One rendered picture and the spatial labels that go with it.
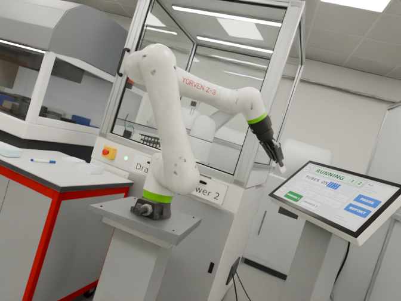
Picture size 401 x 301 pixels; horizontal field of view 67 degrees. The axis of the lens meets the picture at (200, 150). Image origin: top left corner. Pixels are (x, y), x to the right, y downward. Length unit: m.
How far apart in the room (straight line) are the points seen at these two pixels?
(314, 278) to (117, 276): 0.83
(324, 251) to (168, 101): 0.93
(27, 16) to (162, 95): 1.52
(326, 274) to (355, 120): 3.75
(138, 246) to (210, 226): 0.62
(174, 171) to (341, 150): 4.12
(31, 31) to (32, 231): 1.26
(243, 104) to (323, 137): 3.78
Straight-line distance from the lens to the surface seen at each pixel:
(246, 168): 1.67
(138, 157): 1.89
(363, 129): 5.08
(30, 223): 1.59
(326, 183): 1.53
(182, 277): 1.87
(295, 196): 1.52
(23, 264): 1.65
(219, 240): 1.75
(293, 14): 1.84
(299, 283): 1.57
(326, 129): 4.97
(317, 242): 1.50
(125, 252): 1.26
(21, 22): 2.38
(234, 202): 1.69
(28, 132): 2.17
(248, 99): 1.23
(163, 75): 1.00
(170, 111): 1.01
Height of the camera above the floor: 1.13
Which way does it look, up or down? 2 degrees down
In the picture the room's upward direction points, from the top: 18 degrees clockwise
